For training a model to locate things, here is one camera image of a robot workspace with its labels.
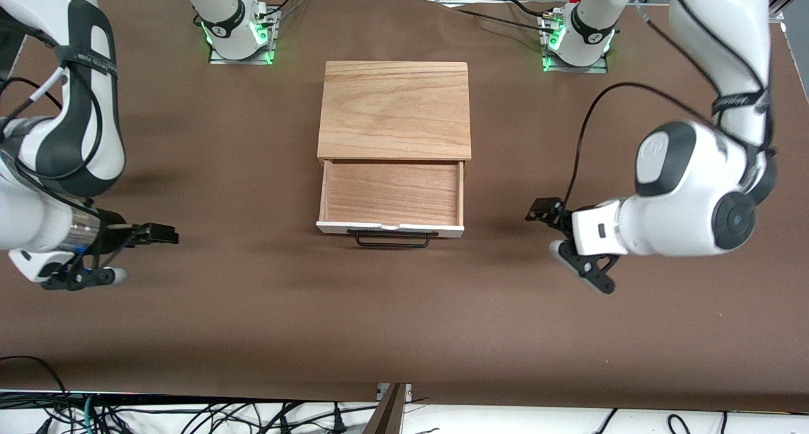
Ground white-front drawer with handle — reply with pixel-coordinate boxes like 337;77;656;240
316;159;466;237

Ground black metal drawer handle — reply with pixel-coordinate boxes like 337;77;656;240
346;229;439;250

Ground wooden drawer cabinet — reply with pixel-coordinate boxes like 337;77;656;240
317;61;472;163

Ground brown table cover sheet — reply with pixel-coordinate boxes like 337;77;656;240
0;0;809;413

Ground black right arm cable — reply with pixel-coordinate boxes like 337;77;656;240
0;8;124;277

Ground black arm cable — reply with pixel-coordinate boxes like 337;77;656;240
563;0;775;210
0;8;124;277

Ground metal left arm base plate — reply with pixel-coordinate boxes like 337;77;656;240
540;14;611;75

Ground black looped cable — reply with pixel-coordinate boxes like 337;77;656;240
0;356;73;434

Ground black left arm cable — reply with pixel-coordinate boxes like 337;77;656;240
563;0;775;210

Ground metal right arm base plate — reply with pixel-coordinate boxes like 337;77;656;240
209;6;280;65

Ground black cable on table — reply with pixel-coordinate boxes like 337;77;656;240
436;0;560;32

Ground silver metal bracket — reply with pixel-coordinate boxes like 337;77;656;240
377;382;413;402

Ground dark slanted post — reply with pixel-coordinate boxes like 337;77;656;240
372;383;406;434

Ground aluminium frame profile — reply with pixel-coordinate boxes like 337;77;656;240
768;0;809;24

